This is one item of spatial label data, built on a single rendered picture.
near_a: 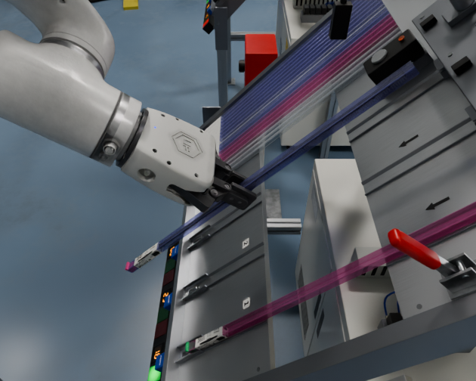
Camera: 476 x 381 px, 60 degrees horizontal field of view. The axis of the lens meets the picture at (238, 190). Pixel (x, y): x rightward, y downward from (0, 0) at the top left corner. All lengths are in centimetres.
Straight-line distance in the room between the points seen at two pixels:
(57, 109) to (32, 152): 194
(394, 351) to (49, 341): 134
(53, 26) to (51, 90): 9
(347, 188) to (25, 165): 168
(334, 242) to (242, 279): 37
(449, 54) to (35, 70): 44
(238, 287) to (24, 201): 159
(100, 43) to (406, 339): 44
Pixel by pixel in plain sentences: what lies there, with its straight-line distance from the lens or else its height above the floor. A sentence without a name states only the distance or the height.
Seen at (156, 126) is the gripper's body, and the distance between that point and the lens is 49.
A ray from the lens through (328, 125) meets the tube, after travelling 48.
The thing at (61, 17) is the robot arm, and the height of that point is 119.
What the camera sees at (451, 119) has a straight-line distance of 56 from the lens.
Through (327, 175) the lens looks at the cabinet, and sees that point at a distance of 112.
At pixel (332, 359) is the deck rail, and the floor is 93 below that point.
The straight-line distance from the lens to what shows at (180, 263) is 78.
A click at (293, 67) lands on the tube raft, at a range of 89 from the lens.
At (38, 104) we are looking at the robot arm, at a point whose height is 114.
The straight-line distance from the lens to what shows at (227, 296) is 66.
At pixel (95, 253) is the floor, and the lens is 179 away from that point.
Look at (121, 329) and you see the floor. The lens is 158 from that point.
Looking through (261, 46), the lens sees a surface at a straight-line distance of 136.
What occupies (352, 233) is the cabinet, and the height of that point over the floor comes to 62.
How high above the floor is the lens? 137
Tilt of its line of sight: 45 degrees down
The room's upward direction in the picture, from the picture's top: straight up
